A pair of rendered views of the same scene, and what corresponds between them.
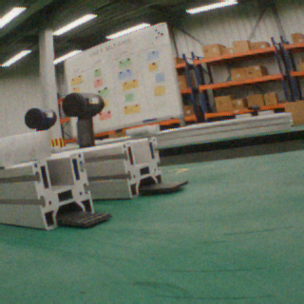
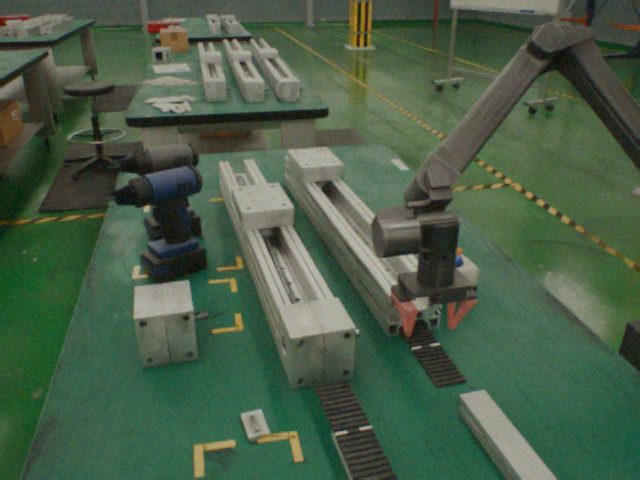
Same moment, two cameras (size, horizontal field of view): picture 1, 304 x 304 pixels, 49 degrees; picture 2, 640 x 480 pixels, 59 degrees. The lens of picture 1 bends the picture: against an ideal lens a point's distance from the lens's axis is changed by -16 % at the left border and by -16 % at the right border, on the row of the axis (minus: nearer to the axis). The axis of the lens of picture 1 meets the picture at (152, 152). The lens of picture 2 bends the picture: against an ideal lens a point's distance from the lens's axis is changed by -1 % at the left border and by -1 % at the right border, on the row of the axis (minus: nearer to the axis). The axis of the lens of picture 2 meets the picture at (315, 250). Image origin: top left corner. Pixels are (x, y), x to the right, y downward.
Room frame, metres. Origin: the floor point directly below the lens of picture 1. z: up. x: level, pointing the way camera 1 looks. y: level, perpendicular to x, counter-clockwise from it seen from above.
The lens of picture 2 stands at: (1.61, 1.23, 1.35)
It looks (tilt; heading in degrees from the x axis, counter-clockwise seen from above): 27 degrees down; 223
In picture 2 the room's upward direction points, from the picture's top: straight up
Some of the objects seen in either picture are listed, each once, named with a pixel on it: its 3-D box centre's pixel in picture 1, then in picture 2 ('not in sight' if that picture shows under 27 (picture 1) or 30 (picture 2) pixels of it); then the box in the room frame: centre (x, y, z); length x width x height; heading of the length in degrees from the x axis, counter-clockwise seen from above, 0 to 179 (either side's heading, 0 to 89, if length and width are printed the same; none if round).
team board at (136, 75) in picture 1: (123, 125); not in sight; (4.02, 0.25, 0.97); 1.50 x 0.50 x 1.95; 54
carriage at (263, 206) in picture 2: not in sight; (261, 210); (0.84, 0.36, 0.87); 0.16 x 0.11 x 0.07; 58
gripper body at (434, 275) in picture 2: not in sight; (435, 268); (0.91, 0.84, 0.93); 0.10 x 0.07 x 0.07; 147
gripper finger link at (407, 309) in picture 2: not in sight; (417, 310); (0.93, 0.83, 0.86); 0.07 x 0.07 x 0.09; 57
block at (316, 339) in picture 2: not in sight; (322, 340); (1.06, 0.74, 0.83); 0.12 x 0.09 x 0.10; 148
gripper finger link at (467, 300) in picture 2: not in sight; (446, 305); (0.89, 0.86, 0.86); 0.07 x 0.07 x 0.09; 57
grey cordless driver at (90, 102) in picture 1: (92, 135); (157, 194); (0.96, 0.14, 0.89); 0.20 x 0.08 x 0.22; 162
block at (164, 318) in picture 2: not in sight; (173, 321); (1.19, 0.52, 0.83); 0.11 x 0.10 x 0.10; 148
